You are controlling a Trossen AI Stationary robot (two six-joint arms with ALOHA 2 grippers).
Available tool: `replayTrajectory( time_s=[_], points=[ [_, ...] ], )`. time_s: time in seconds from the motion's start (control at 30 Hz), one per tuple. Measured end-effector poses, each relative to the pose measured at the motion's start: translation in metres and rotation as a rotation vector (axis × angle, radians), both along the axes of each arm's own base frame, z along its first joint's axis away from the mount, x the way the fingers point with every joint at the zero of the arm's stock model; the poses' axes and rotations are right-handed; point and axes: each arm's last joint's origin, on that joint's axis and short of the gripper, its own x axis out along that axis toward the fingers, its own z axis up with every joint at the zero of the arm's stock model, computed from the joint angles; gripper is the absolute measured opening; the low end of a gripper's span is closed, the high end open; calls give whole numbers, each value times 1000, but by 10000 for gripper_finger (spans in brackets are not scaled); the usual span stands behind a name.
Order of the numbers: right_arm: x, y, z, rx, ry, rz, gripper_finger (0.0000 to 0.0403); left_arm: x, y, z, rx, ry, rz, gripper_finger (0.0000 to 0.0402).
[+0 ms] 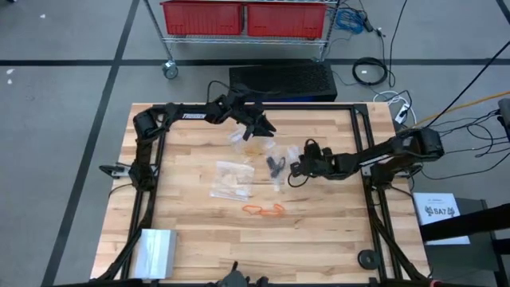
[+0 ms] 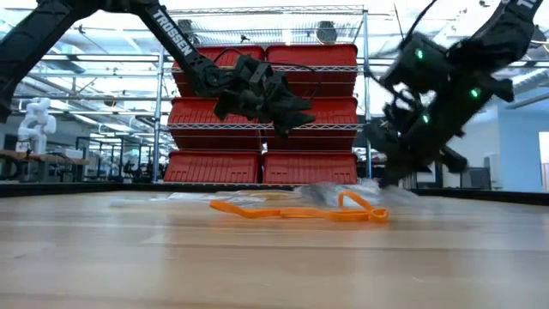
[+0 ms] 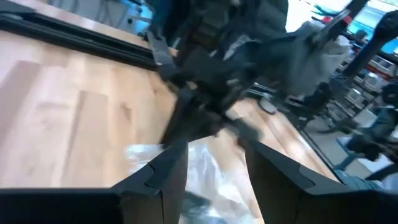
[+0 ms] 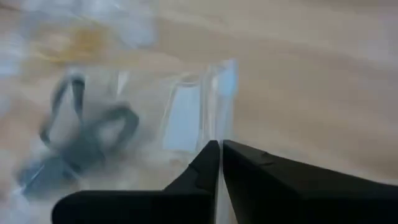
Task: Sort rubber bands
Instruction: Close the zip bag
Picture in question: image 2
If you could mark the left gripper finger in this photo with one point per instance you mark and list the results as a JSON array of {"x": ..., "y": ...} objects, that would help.
[
  {"x": 291, "y": 101},
  {"x": 291, "y": 121}
]

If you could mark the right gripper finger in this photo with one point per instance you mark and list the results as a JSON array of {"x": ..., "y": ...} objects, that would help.
[
  {"x": 386, "y": 137},
  {"x": 450, "y": 159}
]

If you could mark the thin orange rubber band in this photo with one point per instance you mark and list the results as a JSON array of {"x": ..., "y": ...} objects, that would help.
[{"x": 240, "y": 210}]

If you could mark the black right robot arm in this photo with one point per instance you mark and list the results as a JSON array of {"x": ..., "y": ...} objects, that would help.
[{"x": 506, "y": 34}]

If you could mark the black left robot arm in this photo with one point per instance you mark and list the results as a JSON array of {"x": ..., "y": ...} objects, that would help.
[{"x": 171, "y": 30}]

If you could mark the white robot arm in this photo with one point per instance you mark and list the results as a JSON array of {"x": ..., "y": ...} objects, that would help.
[{"x": 36, "y": 124}]

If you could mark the dark computer monitor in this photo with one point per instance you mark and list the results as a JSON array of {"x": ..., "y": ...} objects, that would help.
[{"x": 478, "y": 180}]

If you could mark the grey round device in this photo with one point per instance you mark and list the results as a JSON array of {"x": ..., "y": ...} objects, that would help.
[
  {"x": 327, "y": 32},
  {"x": 193, "y": 32}
]

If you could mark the wooden workbench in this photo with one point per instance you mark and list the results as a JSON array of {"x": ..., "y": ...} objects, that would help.
[{"x": 43, "y": 158}]

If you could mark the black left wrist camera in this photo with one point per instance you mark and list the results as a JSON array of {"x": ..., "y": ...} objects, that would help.
[{"x": 257, "y": 70}]

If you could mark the black aluminium table frame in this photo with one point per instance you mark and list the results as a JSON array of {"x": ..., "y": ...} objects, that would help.
[{"x": 64, "y": 189}]

